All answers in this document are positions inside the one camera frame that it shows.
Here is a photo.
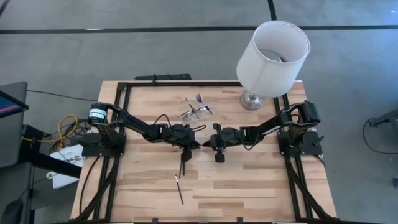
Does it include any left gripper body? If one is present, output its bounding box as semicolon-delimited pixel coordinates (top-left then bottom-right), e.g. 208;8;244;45
161;123;200;149

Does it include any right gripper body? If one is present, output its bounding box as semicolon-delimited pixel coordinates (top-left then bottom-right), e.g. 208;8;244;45
211;123;248;151

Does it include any large dark powder makeup brush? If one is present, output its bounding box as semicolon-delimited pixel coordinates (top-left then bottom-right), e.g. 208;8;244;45
179;107;198;120

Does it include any large brown bristle makeup brush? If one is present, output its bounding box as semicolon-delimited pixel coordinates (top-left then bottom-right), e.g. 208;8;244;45
195;93;213;114

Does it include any long printed black makeup brush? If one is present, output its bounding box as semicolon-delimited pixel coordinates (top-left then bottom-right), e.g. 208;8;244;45
174;174;185;205

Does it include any clear acrylic brush organizer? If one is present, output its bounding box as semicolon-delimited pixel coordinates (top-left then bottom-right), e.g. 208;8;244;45
177;98;215;123

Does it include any black mounting bar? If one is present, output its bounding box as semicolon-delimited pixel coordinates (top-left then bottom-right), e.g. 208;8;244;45
134;73;192;82

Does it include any white shade silver table lamp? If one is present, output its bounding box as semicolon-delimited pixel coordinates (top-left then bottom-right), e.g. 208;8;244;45
235;20;312;111

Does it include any white paper sheet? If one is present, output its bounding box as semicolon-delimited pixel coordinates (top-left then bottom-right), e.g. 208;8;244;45
49;144;85;190

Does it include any black stand beam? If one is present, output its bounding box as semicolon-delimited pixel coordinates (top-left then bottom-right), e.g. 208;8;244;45
18;148;82;179

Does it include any black power box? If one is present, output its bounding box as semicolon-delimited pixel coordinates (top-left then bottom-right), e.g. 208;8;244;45
21;124;44;139

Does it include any laptop with lit screen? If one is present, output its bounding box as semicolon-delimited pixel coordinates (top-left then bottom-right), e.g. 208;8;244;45
0;89;29;119

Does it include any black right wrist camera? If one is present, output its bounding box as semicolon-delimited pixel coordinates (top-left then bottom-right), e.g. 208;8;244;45
213;149;226;164

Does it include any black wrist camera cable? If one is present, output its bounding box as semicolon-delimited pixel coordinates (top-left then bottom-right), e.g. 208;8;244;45
153;113;208;132

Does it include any black aluminium table frame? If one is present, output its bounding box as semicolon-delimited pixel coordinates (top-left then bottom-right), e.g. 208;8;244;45
73;81;341;224

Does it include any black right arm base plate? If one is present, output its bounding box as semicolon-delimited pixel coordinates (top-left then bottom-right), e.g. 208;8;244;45
277;129;325;157

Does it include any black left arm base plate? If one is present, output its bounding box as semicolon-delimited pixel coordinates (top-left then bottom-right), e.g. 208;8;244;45
81;132;127;158

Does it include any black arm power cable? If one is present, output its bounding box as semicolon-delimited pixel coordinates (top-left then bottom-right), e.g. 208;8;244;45
79;155;103;215

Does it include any thin black floor cable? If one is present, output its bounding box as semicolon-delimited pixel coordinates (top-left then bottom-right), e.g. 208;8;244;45
27;89;99;102

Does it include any yellow cable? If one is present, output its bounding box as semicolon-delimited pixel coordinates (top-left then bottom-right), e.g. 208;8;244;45
21;114;79;147

